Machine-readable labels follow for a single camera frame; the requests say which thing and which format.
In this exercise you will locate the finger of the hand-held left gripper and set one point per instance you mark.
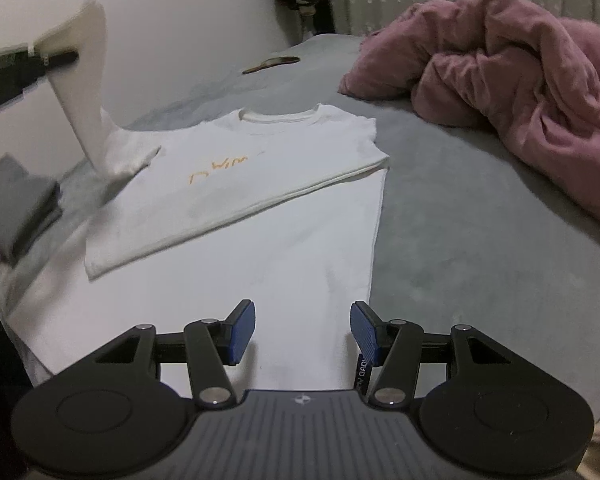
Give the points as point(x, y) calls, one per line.
point(57, 58)

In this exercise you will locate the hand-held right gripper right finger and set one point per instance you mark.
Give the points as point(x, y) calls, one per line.
point(365, 332)

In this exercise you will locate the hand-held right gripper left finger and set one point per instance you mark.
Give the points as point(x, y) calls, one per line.
point(242, 332)

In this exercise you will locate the white long-sleeve printed shirt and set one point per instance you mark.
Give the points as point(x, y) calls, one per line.
point(280, 240)

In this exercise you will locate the folded grey sweater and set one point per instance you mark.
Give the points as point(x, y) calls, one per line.
point(20, 205)

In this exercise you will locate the brown wooden brush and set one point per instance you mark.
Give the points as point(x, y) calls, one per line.
point(272, 64)

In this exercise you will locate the pink quilt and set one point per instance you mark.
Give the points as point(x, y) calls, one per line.
point(505, 70)

